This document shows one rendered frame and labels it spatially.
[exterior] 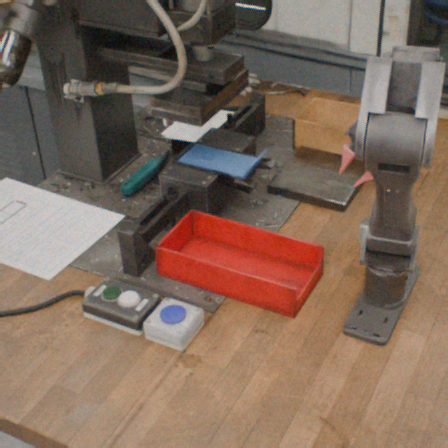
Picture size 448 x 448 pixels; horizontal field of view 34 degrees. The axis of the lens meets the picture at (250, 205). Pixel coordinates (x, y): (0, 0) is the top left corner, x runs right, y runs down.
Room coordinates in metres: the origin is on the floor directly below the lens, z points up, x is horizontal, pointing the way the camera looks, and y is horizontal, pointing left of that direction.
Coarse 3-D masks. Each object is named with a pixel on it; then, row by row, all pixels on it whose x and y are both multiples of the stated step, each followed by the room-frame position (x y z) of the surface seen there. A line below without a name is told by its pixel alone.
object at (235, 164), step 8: (192, 152) 1.20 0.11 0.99; (200, 152) 1.20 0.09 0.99; (208, 152) 1.20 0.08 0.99; (216, 152) 1.20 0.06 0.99; (224, 152) 1.20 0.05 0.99; (264, 152) 1.15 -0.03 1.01; (184, 160) 1.17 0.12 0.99; (192, 160) 1.17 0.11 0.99; (200, 160) 1.17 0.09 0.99; (216, 160) 1.17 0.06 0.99; (224, 160) 1.17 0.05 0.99; (232, 160) 1.17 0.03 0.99; (240, 160) 1.16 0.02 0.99; (248, 160) 1.16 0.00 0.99; (256, 160) 1.12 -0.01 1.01; (208, 168) 1.14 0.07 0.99; (216, 168) 1.14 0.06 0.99; (224, 168) 1.14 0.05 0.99; (232, 168) 1.14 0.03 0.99; (240, 168) 1.14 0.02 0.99; (248, 168) 1.10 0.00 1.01; (240, 176) 1.11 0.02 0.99
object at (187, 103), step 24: (96, 48) 1.25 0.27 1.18; (120, 48) 1.27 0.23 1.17; (144, 48) 1.27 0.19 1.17; (168, 48) 1.24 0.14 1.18; (192, 48) 1.19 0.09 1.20; (168, 72) 1.18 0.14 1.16; (192, 72) 1.16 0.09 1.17; (216, 72) 1.14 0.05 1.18; (240, 72) 1.22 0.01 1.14; (168, 96) 1.13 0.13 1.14; (192, 96) 1.12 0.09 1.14; (216, 96) 1.13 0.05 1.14; (168, 120) 1.13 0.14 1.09; (192, 120) 1.09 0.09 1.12
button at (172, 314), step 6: (168, 306) 0.83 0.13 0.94; (174, 306) 0.82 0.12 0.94; (180, 306) 0.83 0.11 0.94; (162, 312) 0.81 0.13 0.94; (168, 312) 0.81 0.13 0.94; (174, 312) 0.81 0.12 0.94; (180, 312) 0.81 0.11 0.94; (186, 312) 0.81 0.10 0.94; (162, 318) 0.80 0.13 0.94; (168, 318) 0.80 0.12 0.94; (174, 318) 0.80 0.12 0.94; (180, 318) 0.80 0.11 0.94
